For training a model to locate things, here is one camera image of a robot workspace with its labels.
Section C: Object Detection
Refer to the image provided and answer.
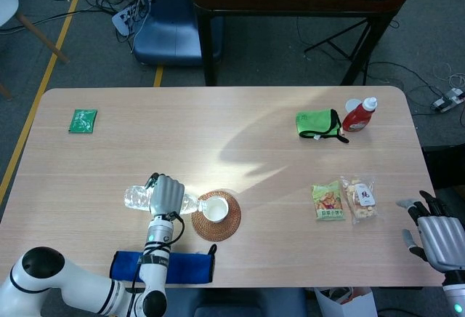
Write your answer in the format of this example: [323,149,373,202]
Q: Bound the white power strip with plugs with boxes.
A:
[111,2,146,37]

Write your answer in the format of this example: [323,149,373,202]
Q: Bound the grey power strip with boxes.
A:
[431,89,465,113]

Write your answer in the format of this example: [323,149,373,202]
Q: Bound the blue cloth with black trim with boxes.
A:
[110,244,218,284]

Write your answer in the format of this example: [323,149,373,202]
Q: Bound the round woven rattan coaster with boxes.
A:
[191,189,243,241]

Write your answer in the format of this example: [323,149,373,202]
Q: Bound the brown mahjong table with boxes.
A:
[191,0,408,87]

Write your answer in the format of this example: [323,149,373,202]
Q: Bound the small white paper cup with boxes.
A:
[201,198,230,222]

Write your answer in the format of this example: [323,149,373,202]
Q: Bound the clear biscuit snack bag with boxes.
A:
[339,174,379,225]

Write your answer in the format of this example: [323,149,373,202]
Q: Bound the green snack packet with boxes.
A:
[311,180,345,222]

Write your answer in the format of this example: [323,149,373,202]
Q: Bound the white paper bag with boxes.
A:
[314,286,378,317]

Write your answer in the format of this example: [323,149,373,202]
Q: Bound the green sachet packet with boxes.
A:
[68,108,99,135]

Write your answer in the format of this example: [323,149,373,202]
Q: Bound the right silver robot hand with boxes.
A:
[395,190,465,273]

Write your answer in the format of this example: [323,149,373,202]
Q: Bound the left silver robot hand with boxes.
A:
[144,172,186,222]

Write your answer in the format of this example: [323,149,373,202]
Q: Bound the red ketchup bottle white cap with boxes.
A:
[341,97,379,133]

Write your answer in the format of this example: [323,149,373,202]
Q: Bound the transparent plastic water bottle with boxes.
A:
[123,184,209,214]

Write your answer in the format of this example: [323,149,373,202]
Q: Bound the green cloth with black trim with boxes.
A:
[295,108,350,144]

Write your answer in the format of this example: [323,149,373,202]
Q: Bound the blue machine base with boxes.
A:
[132,0,223,68]

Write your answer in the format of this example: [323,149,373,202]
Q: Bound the white chair wooden legs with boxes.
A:
[0,0,70,102]

